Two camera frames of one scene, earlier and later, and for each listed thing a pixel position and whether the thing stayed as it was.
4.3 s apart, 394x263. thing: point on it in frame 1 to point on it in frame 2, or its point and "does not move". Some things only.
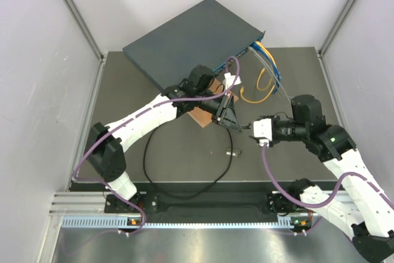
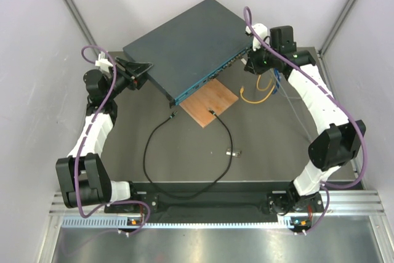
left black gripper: x=226 y=116 to x=138 y=69
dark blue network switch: x=209 y=34 does not move
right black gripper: x=265 y=117 to x=251 y=64
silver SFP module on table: x=234 y=152 does not move
